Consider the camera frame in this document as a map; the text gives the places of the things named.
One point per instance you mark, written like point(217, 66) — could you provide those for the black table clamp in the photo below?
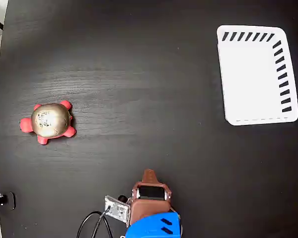
point(10, 200)

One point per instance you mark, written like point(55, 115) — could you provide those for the red turtle toy gold shell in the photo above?
point(49, 121)

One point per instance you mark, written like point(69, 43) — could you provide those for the white plastic tray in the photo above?
point(248, 79)

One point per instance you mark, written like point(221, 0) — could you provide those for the silver camera module board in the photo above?
point(115, 209)

